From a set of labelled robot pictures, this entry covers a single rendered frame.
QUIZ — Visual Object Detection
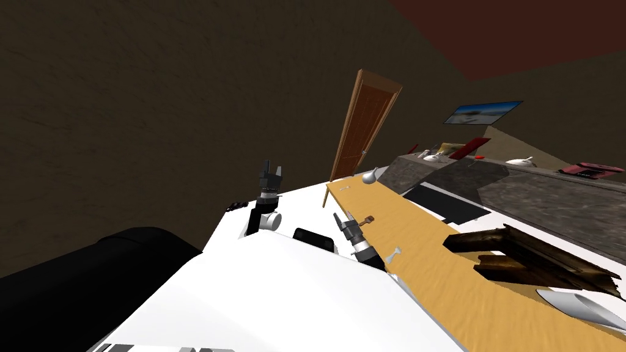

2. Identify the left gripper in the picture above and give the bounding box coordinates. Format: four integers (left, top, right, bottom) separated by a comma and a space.
259, 158, 283, 195

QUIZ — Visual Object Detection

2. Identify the light wooden table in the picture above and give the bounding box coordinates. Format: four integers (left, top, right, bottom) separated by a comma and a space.
322, 178, 626, 352

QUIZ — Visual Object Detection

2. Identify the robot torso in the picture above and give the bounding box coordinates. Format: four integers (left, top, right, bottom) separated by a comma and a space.
87, 227, 466, 352

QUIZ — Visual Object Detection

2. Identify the brown wooden door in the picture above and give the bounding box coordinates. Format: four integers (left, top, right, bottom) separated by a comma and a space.
330, 68, 403, 183

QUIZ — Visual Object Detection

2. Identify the white bowl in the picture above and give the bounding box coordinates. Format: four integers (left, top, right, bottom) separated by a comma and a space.
535, 288, 626, 334

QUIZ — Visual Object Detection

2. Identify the grey stone counter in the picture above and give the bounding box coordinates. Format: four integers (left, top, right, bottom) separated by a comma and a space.
376, 138, 626, 267

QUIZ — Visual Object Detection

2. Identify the blue framed wall picture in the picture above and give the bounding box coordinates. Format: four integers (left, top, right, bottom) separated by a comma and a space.
443, 100, 525, 127

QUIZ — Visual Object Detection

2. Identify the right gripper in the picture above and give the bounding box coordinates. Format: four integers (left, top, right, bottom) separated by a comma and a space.
333, 210, 366, 243

